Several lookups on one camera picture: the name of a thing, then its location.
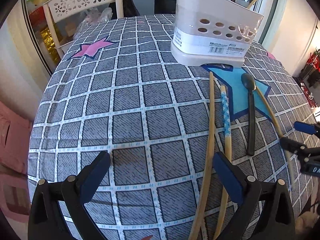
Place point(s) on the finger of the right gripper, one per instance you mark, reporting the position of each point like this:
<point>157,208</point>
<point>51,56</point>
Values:
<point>291,145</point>
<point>312,129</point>

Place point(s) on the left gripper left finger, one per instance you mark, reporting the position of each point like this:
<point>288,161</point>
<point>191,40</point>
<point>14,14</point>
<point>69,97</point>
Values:
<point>90,177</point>

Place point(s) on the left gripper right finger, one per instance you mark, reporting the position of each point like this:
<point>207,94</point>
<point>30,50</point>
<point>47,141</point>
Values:
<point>232,178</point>

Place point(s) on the blue patterned wooden chopstick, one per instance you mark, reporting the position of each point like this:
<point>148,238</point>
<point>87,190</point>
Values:
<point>228,154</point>

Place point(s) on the pink cushion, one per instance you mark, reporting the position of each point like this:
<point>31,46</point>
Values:
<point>15,135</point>

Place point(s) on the grey checkered tablecloth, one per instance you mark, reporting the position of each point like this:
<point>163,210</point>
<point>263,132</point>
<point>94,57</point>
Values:
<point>151,114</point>

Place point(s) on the white plastic utensil caddy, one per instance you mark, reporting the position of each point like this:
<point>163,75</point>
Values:
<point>213,32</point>

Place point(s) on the black bag on cart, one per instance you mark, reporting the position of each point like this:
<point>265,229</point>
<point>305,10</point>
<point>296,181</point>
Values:
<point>129,9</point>

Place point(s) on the black built-in oven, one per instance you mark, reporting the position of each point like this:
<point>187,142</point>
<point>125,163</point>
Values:
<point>165,7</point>

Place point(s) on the white floral storage cart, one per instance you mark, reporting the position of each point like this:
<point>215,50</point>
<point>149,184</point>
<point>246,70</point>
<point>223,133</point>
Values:
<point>57,10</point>

